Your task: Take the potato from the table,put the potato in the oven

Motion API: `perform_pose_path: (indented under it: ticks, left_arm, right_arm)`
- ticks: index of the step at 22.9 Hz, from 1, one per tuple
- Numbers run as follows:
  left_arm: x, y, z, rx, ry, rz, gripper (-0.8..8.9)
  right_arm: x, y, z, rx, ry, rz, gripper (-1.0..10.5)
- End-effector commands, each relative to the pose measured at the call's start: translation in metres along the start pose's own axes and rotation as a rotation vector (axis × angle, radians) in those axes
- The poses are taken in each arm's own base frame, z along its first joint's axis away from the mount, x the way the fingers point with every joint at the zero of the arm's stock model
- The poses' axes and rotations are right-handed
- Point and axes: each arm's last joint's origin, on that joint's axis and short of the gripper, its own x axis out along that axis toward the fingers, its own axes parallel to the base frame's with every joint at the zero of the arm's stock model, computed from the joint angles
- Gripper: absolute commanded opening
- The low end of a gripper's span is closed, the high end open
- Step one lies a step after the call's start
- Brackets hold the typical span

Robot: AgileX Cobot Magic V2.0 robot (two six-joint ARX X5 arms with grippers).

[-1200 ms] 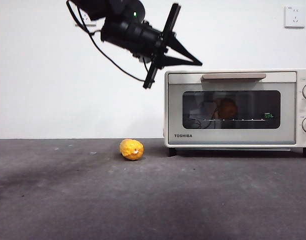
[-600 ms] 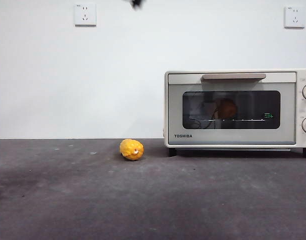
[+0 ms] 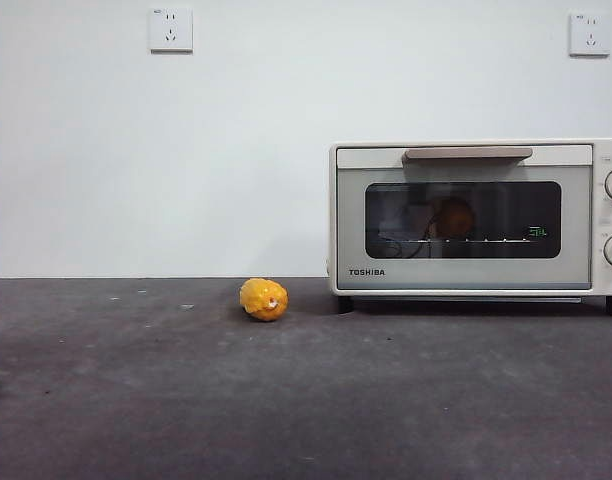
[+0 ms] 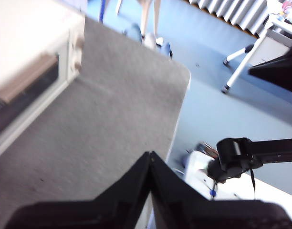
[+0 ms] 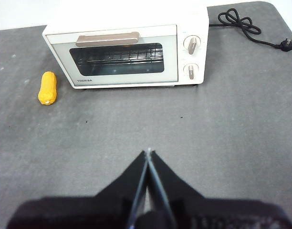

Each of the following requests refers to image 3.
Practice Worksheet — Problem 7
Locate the glass oven door with handle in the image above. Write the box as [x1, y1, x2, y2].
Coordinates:
[335, 144, 593, 291]

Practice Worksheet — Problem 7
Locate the brown potato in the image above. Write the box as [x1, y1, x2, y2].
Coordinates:
[430, 197, 476, 239]

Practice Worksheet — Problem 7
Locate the cream Toshiba toaster oven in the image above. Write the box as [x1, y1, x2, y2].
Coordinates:
[328, 139, 612, 316]

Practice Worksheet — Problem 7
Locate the yellow bumpy toy fruit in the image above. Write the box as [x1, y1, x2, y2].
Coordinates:
[239, 277, 290, 323]

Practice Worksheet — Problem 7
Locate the metal wire oven rack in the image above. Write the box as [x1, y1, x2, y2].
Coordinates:
[383, 235, 532, 246]

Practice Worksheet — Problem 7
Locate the white wall socket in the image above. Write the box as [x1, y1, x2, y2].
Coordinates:
[149, 6, 194, 54]
[569, 12, 612, 58]

